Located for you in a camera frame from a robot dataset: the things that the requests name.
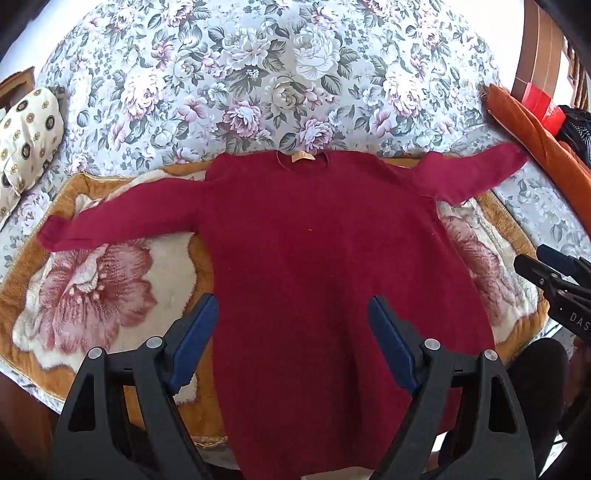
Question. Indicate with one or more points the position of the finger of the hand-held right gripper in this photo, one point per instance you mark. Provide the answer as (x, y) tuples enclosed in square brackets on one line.
[(535, 272), (556, 256)]

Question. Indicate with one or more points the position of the floral quilt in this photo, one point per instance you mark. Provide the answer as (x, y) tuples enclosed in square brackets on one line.
[(277, 69)]

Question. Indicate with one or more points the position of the cream medallion print pillow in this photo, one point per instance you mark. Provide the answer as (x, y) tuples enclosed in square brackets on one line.
[(27, 134)]

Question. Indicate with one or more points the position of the wooden furniture piece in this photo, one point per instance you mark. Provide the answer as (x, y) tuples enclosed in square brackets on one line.
[(18, 85)]

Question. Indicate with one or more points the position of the black garment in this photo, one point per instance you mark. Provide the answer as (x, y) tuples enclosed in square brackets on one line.
[(577, 134)]

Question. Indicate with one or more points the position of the wooden headboard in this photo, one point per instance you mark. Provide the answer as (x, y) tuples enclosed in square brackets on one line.
[(535, 41)]

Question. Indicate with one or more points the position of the plush flower blanket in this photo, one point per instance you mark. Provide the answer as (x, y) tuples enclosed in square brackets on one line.
[(92, 277)]

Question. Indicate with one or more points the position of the red knit sweater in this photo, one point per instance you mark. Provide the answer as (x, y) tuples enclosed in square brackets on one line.
[(300, 254)]

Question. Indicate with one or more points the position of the person's dark trouser leg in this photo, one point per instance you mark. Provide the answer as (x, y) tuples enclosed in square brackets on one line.
[(540, 397)]

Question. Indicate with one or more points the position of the orange cloth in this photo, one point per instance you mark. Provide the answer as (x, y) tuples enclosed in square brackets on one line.
[(545, 147)]

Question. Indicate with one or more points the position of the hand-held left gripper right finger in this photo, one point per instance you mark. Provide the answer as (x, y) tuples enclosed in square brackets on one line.
[(392, 341)]

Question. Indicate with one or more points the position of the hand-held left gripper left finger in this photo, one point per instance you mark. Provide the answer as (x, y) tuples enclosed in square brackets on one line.
[(194, 341)]

